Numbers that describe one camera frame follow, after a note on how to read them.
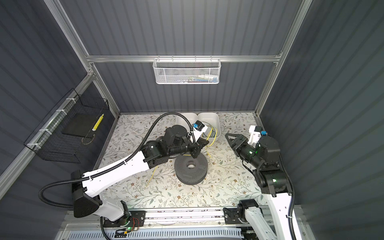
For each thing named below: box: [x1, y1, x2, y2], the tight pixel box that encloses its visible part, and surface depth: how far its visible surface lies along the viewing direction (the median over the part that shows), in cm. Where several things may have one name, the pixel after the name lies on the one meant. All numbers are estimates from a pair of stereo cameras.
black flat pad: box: [61, 113, 100, 139], surface depth 77 cm
